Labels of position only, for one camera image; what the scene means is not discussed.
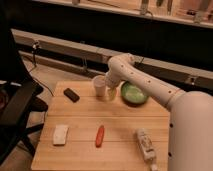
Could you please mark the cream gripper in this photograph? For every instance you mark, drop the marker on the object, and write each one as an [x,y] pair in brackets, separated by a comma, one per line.
[112,92]

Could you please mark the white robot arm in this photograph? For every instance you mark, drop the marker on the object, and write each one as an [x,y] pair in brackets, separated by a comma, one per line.
[190,142]

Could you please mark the green ceramic bowl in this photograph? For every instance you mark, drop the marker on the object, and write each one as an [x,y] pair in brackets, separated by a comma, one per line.
[131,94]

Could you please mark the black rectangular block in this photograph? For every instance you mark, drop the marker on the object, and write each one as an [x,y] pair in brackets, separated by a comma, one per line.
[71,95]

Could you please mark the white sponge block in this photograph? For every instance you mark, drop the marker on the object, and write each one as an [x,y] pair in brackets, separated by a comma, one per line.
[60,134]

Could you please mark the black office chair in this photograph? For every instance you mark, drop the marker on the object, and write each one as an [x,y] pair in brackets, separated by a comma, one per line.
[18,97]

